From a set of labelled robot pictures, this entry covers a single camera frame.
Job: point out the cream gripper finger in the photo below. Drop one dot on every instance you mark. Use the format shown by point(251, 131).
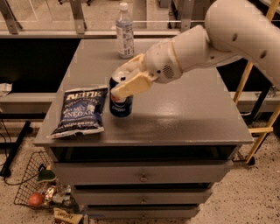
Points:
point(133, 66)
point(137, 84)

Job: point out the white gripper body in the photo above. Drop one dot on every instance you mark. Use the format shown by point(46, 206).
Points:
point(161, 61)

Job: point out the blue pepsi can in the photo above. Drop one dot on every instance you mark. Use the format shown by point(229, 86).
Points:
point(119, 107)

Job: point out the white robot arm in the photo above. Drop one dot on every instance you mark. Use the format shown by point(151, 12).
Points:
point(231, 28)

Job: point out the blue kettle chip bag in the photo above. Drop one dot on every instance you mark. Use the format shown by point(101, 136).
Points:
point(81, 112)

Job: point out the yellow snack bag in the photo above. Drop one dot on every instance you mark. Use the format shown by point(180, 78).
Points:
point(63, 217)

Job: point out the clear plastic water bottle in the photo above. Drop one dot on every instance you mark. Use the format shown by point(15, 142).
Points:
point(124, 32)

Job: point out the grey drawer cabinet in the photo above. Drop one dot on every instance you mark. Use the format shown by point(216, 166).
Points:
point(159, 162)

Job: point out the green sponge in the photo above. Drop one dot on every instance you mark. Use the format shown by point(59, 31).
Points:
point(46, 176)

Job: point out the crumpled silver wrapper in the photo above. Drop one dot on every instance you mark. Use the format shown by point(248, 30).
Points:
point(59, 195)

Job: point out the red apple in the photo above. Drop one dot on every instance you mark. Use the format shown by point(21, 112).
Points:
point(35, 200)

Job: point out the black wire basket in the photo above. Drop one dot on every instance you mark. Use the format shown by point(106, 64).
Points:
point(29, 184)

